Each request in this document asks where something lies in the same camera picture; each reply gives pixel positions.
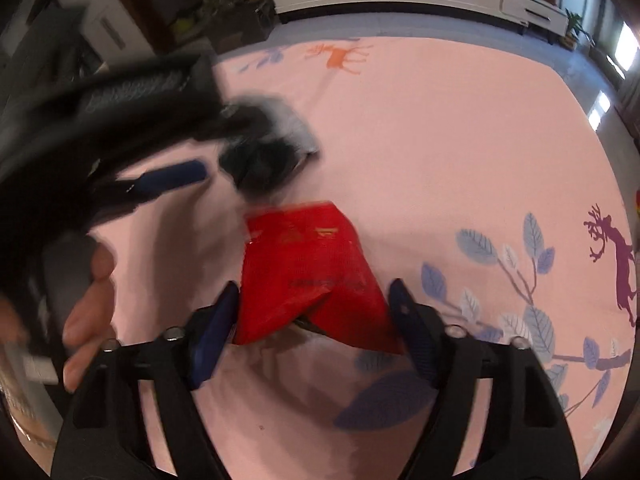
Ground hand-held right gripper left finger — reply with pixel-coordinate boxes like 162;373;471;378
50;280;241;480

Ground red snack packet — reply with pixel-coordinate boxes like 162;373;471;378
232;201;406;356

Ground person's left hand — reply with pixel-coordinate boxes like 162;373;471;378
62;242;118;393

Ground dark green snack packet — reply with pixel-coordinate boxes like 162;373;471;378
219;95;321;198

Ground small potted plant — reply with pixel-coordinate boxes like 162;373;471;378
562;10;593;51

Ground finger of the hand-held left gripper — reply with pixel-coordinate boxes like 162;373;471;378
90;159;210;221
200;97;281;141

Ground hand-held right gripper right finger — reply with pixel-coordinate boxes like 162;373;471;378
389;278;583;480

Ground black plant rack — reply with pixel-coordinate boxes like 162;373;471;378
165;0;278;53

